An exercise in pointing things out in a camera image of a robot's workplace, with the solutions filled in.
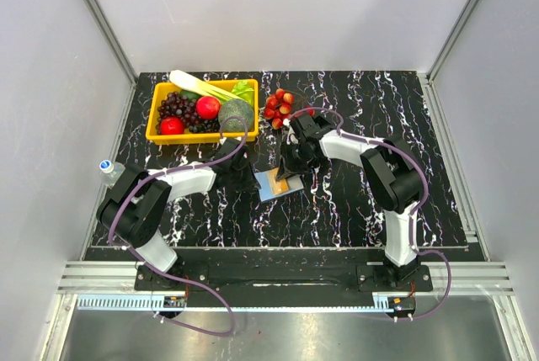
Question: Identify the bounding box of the aluminium frame rail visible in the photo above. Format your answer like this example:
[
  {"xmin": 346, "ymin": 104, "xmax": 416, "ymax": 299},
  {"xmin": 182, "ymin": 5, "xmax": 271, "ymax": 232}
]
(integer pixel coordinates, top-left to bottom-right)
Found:
[{"xmin": 60, "ymin": 262, "xmax": 514, "ymax": 296}]

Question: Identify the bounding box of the red cherry bunch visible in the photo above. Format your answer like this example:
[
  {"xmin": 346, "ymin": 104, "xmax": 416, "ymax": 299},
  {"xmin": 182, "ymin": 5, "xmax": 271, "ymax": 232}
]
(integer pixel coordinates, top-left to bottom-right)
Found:
[{"xmin": 261, "ymin": 88, "xmax": 311, "ymax": 131}]

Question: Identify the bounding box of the white green leek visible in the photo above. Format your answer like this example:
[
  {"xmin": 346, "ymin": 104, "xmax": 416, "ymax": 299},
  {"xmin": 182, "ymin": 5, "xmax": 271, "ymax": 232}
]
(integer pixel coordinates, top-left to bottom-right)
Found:
[{"xmin": 168, "ymin": 70, "xmax": 237, "ymax": 102}]

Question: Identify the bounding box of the plastic water bottle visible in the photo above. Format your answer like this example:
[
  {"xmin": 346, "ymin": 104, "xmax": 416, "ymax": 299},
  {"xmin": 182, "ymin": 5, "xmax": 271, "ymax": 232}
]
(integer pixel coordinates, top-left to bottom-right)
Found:
[{"xmin": 99, "ymin": 160, "xmax": 125, "ymax": 187}]

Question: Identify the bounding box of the red apple lower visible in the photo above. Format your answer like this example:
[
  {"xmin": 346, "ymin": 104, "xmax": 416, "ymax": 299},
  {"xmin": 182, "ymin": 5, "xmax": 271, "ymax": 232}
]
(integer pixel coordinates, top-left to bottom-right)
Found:
[{"xmin": 159, "ymin": 117, "xmax": 184, "ymax": 135}]

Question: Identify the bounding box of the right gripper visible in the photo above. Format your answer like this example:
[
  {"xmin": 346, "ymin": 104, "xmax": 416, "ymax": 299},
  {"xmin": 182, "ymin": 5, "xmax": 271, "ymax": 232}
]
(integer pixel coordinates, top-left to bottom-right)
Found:
[{"xmin": 276, "ymin": 142, "xmax": 314, "ymax": 183}]

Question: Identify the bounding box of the green cantaloupe melon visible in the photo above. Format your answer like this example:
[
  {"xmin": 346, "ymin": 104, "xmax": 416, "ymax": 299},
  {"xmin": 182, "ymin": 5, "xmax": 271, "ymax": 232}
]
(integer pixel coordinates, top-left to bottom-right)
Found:
[{"xmin": 218, "ymin": 99, "xmax": 254, "ymax": 132}]

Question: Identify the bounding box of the yellow plastic basket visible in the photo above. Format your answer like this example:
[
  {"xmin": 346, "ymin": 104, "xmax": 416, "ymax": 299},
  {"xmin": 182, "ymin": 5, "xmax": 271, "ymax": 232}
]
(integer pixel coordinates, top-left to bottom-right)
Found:
[{"xmin": 146, "ymin": 78, "xmax": 259, "ymax": 145}]

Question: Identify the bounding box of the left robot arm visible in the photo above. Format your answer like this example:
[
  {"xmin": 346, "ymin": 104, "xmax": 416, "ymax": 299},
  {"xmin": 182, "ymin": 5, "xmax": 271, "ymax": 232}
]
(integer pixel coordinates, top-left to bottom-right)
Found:
[{"xmin": 96, "ymin": 138, "xmax": 259, "ymax": 289}]

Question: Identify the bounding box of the black card holder wallet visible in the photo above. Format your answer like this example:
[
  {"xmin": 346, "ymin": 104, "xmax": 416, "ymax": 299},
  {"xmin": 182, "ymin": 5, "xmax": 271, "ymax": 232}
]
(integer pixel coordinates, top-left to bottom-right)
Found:
[{"xmin": 254, "ymin": 168, "xmax": 303, "ymax": 202}]

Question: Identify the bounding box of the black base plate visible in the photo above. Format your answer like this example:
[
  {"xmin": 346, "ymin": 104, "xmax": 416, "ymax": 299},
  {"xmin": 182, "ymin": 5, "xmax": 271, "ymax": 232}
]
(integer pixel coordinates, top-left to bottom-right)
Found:
[{"xmin": 133, "ymin": 246, "xmax": 434, "ymax": 310}]

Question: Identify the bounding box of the green avocado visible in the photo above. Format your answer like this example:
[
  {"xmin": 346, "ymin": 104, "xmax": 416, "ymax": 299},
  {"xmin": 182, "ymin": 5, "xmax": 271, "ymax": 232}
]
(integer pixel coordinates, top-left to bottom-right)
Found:
[{"xmin": 179, "ymin": 90, "xmax": 200, "ymax": 101}]

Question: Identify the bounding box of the red apple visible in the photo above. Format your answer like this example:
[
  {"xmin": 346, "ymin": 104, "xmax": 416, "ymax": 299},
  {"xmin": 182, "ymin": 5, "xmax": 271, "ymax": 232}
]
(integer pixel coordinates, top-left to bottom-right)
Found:
[
  {"xmin": 159, "ymin": 117, "xmax": 184, "ymax": 135},
  {"xmin": 195, "ymin": 96, "xmax": 221, "ymax": 120}
]

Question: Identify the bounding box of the red apple upper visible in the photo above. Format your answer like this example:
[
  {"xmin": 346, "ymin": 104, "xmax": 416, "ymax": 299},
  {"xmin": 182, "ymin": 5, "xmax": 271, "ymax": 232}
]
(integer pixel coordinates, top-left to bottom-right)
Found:
[{"xmin": 195, "ymin": 96, "xmax": 221, "ymax": 120}]

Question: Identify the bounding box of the purple grape bunch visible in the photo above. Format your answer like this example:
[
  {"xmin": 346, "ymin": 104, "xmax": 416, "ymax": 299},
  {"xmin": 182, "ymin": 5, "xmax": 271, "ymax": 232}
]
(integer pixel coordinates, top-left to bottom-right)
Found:
[{"xmin": 157, "ymin": 92, "xmax": 220, "ymax": 135}]

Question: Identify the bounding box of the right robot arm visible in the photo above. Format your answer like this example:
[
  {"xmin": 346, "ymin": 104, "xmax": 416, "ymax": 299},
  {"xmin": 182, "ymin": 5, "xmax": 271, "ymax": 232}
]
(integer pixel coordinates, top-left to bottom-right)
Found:
[{"xmin": 274, "ymin": 126, "xmax": 428, "ymax": 290}]

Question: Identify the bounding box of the green lettuce leaf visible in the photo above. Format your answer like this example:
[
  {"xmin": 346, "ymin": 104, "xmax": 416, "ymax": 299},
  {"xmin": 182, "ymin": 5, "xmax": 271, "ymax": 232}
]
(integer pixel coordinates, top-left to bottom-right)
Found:
[{"xmin": 231, "ymin": 80, "xmax": 254, "ymax": 108}]

